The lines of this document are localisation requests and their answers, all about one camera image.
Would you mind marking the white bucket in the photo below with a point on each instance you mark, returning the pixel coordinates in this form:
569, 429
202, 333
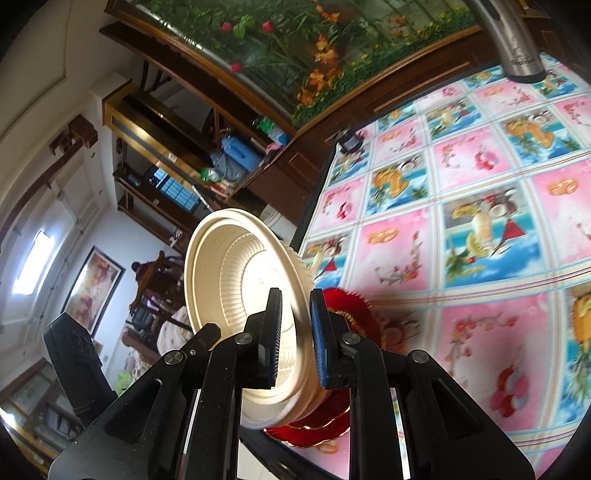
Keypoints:
277, 220

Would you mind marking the ceiling light panel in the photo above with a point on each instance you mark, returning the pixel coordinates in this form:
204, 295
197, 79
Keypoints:
32, 265

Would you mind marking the small black jar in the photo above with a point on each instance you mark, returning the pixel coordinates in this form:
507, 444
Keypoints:
351, 142

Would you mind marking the blue plastic jug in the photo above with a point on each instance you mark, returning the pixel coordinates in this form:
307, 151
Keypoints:
240, 152

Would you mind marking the framed wall painting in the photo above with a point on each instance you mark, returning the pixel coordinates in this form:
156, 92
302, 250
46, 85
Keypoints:
92, 290

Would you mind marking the green bottle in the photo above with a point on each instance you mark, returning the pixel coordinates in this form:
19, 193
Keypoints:
267, 125

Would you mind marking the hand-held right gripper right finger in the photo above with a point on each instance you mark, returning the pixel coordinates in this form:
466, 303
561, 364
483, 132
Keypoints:
318, 337

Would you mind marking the pink cloth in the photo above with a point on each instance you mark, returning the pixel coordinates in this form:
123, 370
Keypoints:
274, 146

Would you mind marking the flower wall mural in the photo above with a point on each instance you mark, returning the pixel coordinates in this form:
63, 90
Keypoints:
286, 50

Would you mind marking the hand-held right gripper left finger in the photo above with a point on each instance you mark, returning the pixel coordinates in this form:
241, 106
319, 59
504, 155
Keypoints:
277, 341

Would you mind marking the cream folded blanket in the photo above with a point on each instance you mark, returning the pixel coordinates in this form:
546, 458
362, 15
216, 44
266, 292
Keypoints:
173, 332

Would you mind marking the carved wooden chair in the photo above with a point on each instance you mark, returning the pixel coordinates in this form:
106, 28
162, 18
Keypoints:
152, 277

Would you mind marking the gold wooden pillar cabinet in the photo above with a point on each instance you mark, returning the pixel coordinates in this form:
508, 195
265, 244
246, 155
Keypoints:
138, 134

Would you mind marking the grey blue water bottle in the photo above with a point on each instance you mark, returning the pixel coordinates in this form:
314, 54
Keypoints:
221, 166

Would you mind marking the stainless steel thermos flask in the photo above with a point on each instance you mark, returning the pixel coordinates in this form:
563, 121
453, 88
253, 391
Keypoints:
512, 46

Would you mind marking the dark wooden cabinet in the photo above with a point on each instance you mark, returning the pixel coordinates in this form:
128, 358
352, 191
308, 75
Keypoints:
304, 157

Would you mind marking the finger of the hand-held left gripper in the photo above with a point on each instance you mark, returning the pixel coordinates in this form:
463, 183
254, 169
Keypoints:
76, 369

